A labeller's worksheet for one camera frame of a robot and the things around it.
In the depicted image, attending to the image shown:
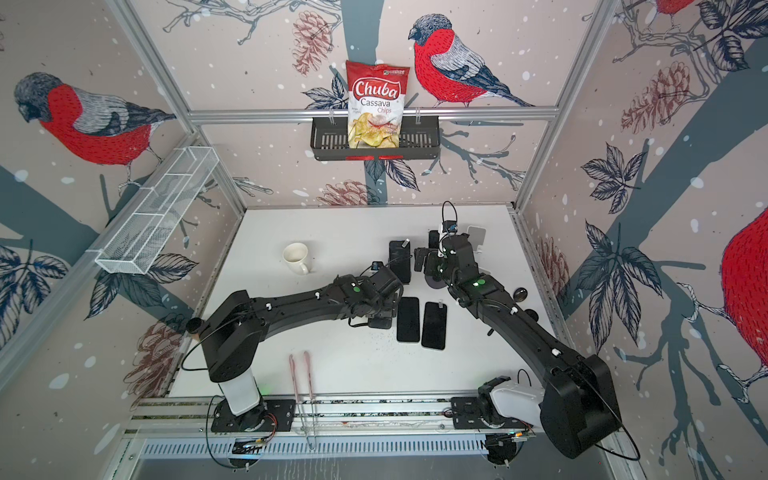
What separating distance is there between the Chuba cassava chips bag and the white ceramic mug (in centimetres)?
38

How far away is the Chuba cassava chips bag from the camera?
2.74ft

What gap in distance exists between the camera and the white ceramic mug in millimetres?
959
